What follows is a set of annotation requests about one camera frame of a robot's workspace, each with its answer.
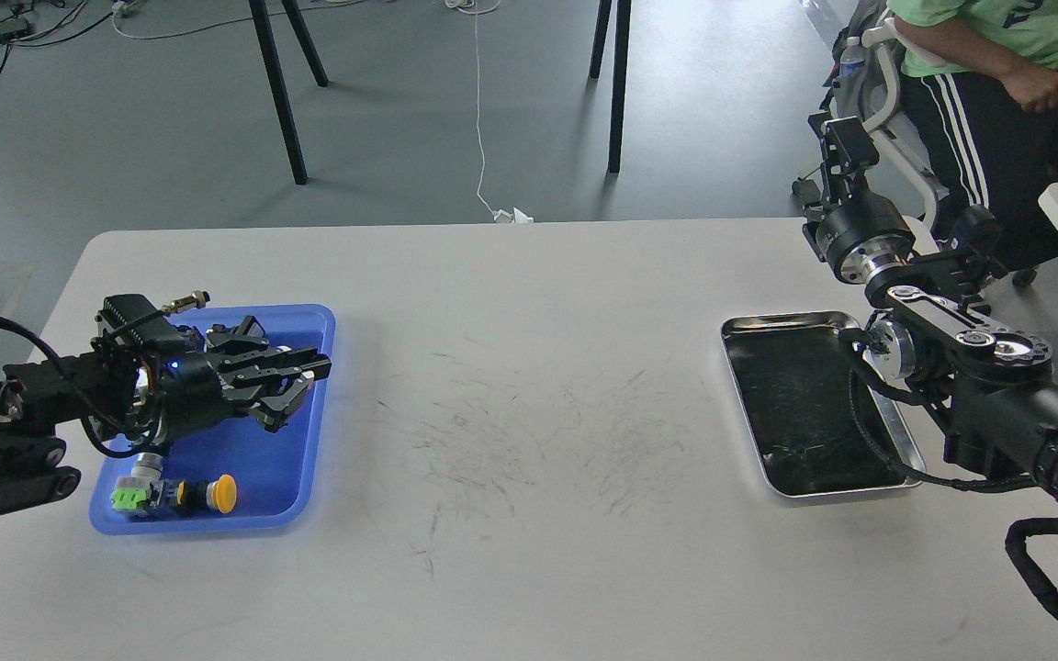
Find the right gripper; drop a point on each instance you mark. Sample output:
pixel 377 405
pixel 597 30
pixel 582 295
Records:
pixel 857 236

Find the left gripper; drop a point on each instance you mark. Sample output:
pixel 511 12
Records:
pixel 190 389

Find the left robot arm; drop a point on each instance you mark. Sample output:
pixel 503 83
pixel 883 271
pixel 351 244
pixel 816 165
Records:
pixel 144 384

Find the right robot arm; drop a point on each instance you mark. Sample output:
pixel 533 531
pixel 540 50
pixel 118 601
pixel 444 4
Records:
pixel 930 342

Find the blue plastic tray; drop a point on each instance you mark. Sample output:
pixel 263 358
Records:
pixel 273 470

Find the yellow push button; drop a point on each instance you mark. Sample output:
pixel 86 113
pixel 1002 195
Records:
pixel 219 496

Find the white office chair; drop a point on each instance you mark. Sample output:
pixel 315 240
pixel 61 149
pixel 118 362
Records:
pixel 865 82

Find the seated person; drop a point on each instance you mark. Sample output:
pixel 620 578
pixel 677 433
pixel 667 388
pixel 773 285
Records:
pixel 980 84

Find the metal tray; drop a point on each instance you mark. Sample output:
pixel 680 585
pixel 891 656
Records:
pixel 805 422

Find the black table leg right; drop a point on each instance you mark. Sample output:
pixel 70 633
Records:
pixel 621 11

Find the green switch component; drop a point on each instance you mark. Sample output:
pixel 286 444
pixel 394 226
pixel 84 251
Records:
pixel 144 493

